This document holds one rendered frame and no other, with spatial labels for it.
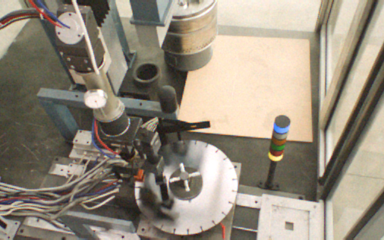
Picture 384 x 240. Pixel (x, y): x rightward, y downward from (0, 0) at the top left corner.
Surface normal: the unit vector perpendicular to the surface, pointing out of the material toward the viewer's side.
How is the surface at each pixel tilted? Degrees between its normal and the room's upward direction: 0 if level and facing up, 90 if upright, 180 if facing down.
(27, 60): 0
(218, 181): 0
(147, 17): 90
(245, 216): 0
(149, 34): 90
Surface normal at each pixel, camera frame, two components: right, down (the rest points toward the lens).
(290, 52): -0.07, -0.59
